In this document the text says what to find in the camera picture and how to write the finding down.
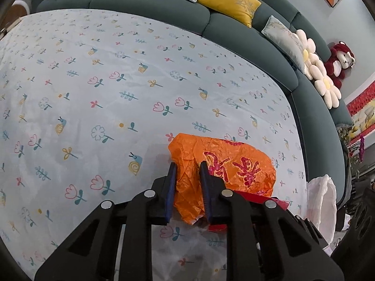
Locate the orange plastic bag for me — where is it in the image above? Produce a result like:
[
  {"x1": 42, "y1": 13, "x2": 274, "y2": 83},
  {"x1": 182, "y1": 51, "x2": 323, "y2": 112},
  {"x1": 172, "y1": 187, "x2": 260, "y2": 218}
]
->
[{"x1": 169, "y1": 133, "x2": 277, "y2": 225}]

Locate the red paper box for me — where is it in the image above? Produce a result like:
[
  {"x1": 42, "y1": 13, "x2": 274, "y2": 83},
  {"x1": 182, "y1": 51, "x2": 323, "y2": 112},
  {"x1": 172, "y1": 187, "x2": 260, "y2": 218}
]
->
[{"x1": 209, "y1": 191, "x2": 289, "y2": 233}]

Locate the white lined trash bin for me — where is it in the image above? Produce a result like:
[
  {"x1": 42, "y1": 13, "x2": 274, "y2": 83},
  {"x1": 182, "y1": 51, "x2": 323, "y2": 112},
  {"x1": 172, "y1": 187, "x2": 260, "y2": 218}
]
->
[{"x1": 306, "y1": 174, "x2": 337, "y2": 244}]

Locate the potted flower arrangement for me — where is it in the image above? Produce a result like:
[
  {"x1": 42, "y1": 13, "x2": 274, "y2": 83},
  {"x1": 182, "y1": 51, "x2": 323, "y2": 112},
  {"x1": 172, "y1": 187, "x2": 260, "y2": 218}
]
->
[{"x1": 336, "y1": 126, "x2": 365, "y2": 178}]

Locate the dark green sectional sofa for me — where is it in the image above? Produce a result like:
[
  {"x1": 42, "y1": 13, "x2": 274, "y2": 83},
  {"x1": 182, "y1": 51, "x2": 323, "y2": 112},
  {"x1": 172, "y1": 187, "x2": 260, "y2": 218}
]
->
[{"x1": 26, "y1": 0, "x2": 352, "y2": 206}]

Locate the floral light blue tablecloth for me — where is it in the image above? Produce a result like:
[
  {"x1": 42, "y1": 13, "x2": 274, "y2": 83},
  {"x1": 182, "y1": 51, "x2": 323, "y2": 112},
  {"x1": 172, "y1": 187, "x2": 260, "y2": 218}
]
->
[{"x1": 1, "y1": 10, "x2": 306, "y2": 278}]

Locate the daisy flower pillow lower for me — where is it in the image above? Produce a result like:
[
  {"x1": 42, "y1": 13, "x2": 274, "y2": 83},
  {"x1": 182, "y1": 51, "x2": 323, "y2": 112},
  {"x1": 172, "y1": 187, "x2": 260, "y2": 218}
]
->
[{"x1": 308, "y1": 59, "x2": 341, "y2": 109}]

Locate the daisy flower pillow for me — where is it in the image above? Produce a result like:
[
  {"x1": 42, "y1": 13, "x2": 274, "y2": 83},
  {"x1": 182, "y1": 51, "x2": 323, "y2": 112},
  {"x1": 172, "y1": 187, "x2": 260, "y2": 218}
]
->
[
  {"x1": 295, "y1": 29, "x2": 318, "y2": 81},
  {"x1": 308, "y1": 59, "x2": 341, "y2": 109}
]

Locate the daisy flower pillow upper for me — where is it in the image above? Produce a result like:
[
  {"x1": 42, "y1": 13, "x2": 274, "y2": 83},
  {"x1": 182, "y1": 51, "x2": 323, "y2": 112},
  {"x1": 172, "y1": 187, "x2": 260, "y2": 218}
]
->
[{"x1": 295, "y1": 29, "x2": 318, "y2": 81}]

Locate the light green cushion right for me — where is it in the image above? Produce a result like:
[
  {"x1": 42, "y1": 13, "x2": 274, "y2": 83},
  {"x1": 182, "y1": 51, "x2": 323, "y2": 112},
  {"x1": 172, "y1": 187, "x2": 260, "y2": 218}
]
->
[{"x1": 261, "y1": 15, "x2": 307, "y2": 73}]

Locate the yellow cushion centre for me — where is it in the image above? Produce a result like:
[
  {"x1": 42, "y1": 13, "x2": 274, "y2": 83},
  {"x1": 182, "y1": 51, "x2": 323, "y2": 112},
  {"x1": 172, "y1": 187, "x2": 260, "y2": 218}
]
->
[{"x1": 197, "y1": 0, "x2": 261, "y2": 28}]

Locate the red monkey plush toy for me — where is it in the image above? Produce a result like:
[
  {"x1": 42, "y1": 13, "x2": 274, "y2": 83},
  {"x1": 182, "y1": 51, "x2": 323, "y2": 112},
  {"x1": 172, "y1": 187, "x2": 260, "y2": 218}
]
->
[{"x1": 324, "y1": 41, "x2": 355, "y2": 89}]

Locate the wooden chair white frame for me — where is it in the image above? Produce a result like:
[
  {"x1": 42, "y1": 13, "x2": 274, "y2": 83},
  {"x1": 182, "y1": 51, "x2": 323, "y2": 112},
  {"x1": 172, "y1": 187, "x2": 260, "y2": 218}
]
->
[{"x1": 0, "y1": 0, "x2": 30, "y2": 39}]

